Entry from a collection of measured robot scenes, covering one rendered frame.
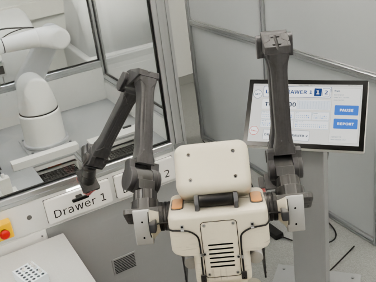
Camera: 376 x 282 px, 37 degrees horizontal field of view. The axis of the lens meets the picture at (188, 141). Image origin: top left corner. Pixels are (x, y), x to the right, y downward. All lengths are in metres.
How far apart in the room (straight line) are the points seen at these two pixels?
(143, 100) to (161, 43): 0.63
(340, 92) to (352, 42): 0.66
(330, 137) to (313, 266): 0.76
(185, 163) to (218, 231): 0.21
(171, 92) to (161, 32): 0.27
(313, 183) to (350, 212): 0.95
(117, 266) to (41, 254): 0.45
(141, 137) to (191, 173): 0.28
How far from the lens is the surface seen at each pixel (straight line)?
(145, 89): 1.86
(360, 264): 3.39
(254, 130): 2.54
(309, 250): 2.90
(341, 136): 2.47
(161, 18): 2.41
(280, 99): 1.68
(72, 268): 2.29
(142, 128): 1.80
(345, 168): 3.48
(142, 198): 1.68
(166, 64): 2.46
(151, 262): 2.81
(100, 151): 2.12
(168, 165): 2.59
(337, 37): 3.23
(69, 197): 2.46
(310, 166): 2.64
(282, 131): 1.70
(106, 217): 2.58
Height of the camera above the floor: 2.07
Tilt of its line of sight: 25 degrees down
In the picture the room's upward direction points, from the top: 8 degrees counter-clockwise
